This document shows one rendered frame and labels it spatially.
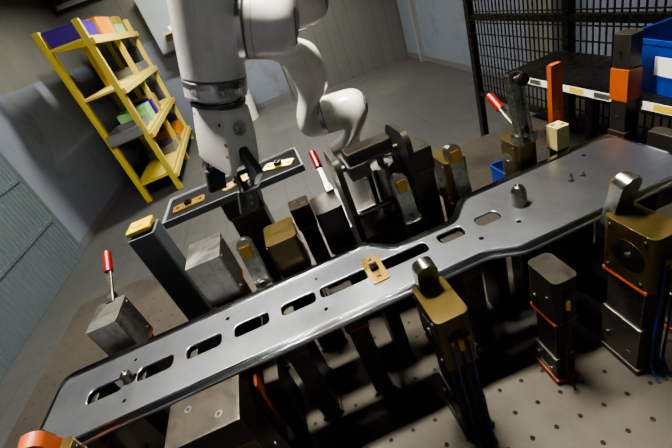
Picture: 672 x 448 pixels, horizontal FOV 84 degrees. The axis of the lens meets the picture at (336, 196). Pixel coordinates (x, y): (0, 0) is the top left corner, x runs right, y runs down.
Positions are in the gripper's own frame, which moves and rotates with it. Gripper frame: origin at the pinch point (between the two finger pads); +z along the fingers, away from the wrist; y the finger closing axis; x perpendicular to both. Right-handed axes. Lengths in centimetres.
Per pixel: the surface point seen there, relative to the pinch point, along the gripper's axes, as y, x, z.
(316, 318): -10.9, -7.6, 25.8
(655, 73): -39, -95, -11
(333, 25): 403, -435, 34
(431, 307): -29.4, -15.3, 14.6
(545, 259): -39, -38, 13
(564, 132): -28, -72, 1
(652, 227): -50, -43, 3
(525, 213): -31, -48, 11
